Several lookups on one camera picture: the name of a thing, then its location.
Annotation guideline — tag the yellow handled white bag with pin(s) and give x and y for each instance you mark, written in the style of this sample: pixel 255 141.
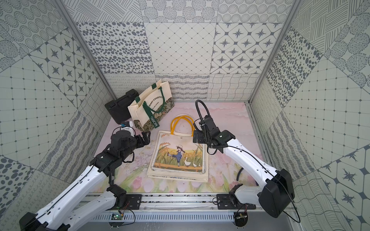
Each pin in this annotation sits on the yellow handled white bag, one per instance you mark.
pixel 176 152

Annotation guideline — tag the aluminium mounting rail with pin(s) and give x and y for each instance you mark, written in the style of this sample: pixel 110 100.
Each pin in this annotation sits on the aluminium mounting rail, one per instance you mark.
pixel 179 200

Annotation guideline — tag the circuit board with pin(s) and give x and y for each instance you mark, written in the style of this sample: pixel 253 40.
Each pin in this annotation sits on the circuit board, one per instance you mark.
pixel 116 220
pixel 240 219

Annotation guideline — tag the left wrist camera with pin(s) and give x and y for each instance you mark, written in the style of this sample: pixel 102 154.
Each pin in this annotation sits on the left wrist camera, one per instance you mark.
pixel 128 126

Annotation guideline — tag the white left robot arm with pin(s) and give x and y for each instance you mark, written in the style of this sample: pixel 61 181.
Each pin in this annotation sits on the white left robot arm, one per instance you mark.
pixel 61 213

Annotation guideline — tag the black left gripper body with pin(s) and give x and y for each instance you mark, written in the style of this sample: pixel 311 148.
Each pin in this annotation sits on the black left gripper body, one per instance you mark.
pixel 144 138

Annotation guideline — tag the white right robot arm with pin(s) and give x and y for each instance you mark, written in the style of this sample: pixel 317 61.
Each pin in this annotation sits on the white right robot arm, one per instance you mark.
pixel 275 187

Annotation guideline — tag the pink floral table mat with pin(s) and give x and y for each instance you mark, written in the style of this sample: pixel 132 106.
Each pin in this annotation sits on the pink floral table mat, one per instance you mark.
pixel 222 169

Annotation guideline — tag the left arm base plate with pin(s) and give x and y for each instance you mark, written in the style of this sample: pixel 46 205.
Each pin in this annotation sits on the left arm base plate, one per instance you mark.
pixel 130 201

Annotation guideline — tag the left circuit board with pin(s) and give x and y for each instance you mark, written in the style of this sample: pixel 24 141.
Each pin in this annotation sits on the left circuit board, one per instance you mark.
pixel 116 220

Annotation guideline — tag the right circuit board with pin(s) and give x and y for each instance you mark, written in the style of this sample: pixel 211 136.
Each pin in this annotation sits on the right circuit board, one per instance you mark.
pixel 240 219

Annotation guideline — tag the starry night canvas tote bag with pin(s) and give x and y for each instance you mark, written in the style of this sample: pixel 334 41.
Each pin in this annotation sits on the starry night canvas tote bag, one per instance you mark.
pixel 181 173

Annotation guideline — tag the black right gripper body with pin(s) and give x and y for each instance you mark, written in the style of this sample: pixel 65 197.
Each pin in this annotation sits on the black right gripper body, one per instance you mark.
pixel 202 138

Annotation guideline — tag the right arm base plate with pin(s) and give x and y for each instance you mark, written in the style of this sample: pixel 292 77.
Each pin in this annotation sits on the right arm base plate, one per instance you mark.
pixel 228 202

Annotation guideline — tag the green handled exhibition tote bag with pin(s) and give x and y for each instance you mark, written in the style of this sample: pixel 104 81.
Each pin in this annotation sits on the green handled exhibition tote bag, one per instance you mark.
pixel 150 107

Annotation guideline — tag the black plastic tool case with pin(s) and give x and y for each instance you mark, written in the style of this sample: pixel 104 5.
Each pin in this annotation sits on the black plastic tool case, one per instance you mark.
pixel 118 109

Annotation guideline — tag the blue handled pliers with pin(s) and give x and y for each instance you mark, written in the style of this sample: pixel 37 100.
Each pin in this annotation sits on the blue handled pliers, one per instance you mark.
pixel 239 174

